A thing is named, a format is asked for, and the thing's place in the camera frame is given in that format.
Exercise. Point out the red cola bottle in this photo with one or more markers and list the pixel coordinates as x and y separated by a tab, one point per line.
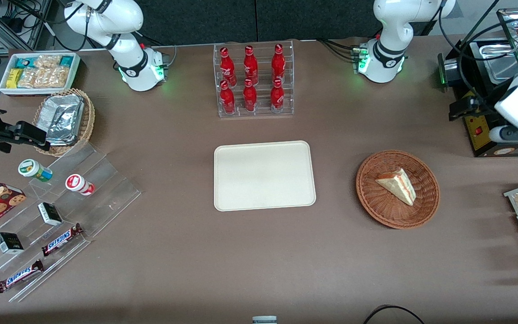
278	64
227	100
250	65
227	67
277	97
250	98

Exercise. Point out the green lid yoghurt cup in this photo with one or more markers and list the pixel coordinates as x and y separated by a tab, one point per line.
32	168

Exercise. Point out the black glass food warmer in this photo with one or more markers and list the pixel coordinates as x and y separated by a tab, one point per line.
479	135

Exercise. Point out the cream rectangular tray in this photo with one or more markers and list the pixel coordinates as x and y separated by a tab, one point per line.
263	176

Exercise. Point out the Snickers chocolate bar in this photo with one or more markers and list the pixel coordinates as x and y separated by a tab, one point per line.
18	276
61	240

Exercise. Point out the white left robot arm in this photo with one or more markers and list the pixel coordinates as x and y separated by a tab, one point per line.
389	27

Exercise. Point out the triangular sandwich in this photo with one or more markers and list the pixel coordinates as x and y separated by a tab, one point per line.
398	185

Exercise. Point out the clear bag of crackers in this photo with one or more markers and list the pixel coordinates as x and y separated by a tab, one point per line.
27	78
47	61
53	77

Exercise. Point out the steel warmer pan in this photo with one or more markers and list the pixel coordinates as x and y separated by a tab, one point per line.
497	60

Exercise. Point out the brown round wicker basket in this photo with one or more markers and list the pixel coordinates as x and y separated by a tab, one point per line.
376	202

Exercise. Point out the clear acrylic step display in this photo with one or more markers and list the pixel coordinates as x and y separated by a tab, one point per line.
106	193

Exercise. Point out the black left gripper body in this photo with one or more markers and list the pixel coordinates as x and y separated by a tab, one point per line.
480	103

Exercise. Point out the yellow snack pack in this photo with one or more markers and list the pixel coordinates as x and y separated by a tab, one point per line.
14	78

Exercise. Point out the teal snack pack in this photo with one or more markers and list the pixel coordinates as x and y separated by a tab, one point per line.
26	61
66	61

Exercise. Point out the light oval wicker basket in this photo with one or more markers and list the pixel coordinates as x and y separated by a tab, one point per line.
87	121

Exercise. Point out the red lid yoghurt cup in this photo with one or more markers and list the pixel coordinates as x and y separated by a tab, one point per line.
77	183

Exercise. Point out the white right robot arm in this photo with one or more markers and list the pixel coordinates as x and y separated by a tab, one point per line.
124	18

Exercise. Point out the small black box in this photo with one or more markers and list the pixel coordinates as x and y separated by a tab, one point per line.
9	243
50	214

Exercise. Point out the clear acrylic bottle rack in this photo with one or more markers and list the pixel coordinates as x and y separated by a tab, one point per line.
261	112

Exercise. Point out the small grey box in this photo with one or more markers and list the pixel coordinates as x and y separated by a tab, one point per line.
264	320

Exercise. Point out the silver foil pack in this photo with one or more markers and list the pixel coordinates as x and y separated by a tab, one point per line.
63	114
63	138

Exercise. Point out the white rectangular snack bin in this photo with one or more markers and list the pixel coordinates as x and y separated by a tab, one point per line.
75	72

